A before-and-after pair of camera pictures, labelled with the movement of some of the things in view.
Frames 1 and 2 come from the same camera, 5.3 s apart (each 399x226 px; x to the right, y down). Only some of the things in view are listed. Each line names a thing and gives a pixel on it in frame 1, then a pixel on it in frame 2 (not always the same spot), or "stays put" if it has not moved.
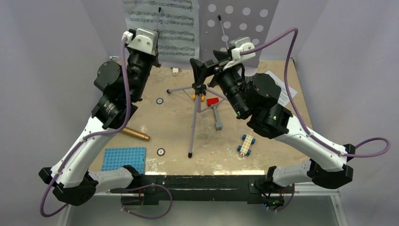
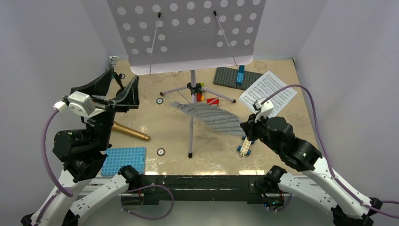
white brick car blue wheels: x=244 y=149 stays put
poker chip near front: x=161 y=151 stays put
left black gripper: x=155 y=62 → x=129 y=99
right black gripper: x=200 y=70 → x=249 y=126
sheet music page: x=177 y=22 → x=211 y=116
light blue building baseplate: x=115 y=158 stays put
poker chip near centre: x=159 y=100 stays put
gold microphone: x=133 y=133 stays put
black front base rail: x=199 y=188 stays put
